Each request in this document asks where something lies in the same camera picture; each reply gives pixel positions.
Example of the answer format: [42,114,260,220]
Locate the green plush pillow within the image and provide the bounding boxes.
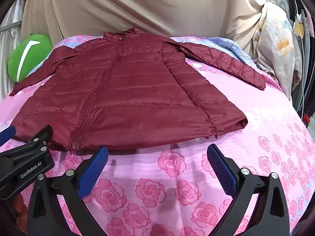
[7,33,53,83]

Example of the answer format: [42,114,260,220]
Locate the dark hanging clothes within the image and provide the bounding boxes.
[285,0,315,128]

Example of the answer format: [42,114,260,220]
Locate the yellow paper tag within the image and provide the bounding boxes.
[294,15,306,36]

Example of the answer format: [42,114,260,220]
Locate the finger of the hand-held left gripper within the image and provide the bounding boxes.
[0,125,17,146]
[23,124,54,154]

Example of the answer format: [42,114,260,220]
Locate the maroon puffer jacket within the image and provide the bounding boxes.
[10,28,266,151]

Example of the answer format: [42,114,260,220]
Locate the metal rail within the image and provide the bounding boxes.
[0,21,23,33]

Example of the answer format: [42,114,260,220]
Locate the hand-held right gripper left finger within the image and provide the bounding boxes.
[26,146,110,236]

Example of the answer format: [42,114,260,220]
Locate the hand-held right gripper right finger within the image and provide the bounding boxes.
[207,144,291,236]

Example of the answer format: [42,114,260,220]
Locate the pink floral bed sheet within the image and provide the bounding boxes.
[0,36,315,236]

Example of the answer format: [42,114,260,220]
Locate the pale floral quilt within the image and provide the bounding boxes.
[253,2,303,101]

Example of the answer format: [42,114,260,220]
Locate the white pleated curtain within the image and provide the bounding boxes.
[0,0,27,57]

